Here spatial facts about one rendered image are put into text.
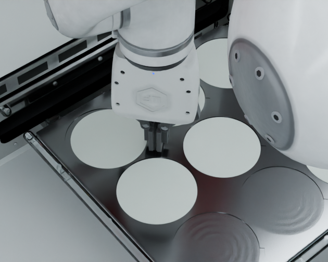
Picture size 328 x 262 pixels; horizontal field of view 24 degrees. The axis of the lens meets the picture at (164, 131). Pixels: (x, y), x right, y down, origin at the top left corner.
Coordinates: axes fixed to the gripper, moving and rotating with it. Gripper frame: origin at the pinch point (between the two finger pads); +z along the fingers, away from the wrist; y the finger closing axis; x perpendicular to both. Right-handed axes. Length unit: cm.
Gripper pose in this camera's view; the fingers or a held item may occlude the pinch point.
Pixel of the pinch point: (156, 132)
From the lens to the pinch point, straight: 95.8
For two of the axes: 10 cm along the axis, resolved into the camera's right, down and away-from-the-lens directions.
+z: 0.0, 6.4, 7.7
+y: 9.9, 1.3, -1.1
